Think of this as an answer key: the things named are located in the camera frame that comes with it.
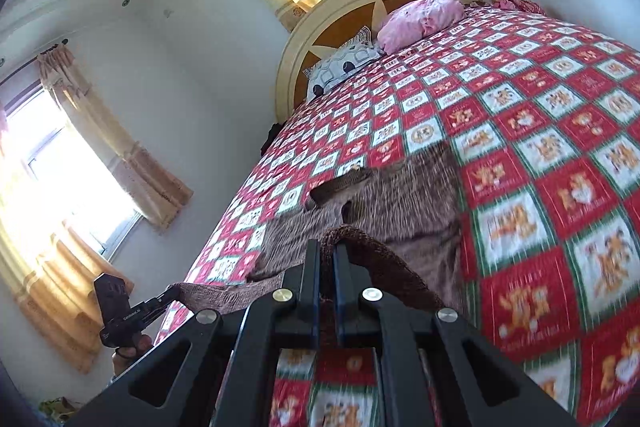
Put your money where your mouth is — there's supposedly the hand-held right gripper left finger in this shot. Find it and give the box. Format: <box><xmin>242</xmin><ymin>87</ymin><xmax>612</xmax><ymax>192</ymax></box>
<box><xmin>65</xmin><ymin>239</ymin><xmax>321</xmax><ymax>427</ymax></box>

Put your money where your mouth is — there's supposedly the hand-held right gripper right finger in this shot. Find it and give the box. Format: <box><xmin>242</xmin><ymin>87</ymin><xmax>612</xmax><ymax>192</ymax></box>
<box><xmin>334</xmin><ymin>243</ymin><xmax>581</xmax><ymax>427</ymax></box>

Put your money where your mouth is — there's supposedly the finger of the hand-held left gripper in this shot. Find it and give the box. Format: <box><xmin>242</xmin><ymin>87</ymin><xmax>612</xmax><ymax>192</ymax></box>
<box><xmin>144</xmin><ymin>284</ymin><xmax>180</xmax><ymax>322</ymax></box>

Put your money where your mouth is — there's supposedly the brown knitted sweater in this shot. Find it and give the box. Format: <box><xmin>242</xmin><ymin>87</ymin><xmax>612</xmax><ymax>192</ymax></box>
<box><xmin>172</xmin><ymin>144</ymin><xmax>463</xmax><ymax>315</ymax></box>

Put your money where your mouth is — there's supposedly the person's left hand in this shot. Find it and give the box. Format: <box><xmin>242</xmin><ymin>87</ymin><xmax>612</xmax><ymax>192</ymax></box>
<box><xmin>112</xmin><ymin>334</ymin><xmax>153</xmax><ymax>375</ymax></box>

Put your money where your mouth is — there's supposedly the green and yellow bag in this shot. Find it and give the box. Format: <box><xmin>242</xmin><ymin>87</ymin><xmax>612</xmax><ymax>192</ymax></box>
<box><xmin>40</xmin><ymin>397</ymin><xmax>83</xmax><ymax>423</ymax></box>

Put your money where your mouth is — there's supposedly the black cloth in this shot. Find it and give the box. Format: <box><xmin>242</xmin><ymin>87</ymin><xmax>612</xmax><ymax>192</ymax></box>
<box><xmin>260</xmin><ymin>122</ymin><xmax>283</xmax><ymax>158</ymax></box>

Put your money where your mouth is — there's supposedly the side window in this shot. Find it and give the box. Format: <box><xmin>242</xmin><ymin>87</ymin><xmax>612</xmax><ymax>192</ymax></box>
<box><xmin>0</xmin><ymin>77</ymin><xmax>143</xmax><ymax>258</ymax></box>

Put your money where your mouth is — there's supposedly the white patterned pillow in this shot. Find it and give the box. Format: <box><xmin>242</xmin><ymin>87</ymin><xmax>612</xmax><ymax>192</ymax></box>
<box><xmin>305</xmin><ymin>27</ymin><xmax>386</xmax><ymax>100</ymax></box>

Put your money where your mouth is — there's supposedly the red checked bedspread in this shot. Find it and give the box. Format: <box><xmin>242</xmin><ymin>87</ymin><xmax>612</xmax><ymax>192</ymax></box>
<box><xmin>152</xmin><ymin>4</ymin><xmax>640</xmax><ymax>427</ymax></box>

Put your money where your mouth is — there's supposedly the cream wooden headboard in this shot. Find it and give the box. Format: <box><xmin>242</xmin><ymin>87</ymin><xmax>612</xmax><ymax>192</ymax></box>
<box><xmin>275</xmin><ymin>0</ymin><xmax>481</xmax><ymax>122</ymax></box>

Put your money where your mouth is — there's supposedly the pink pillow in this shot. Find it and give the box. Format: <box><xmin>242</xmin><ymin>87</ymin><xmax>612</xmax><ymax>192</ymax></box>
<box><xmin>376</xmin><ymin>0</ymin><xmax>466</xmax><ymax>55</ymax></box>

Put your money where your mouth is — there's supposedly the pink cloth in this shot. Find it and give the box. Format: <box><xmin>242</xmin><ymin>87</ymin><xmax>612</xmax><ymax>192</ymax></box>
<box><xmin>487</xmin><ymin>0</ymin><xmax>548</xmax><ymax>15</ymax></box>

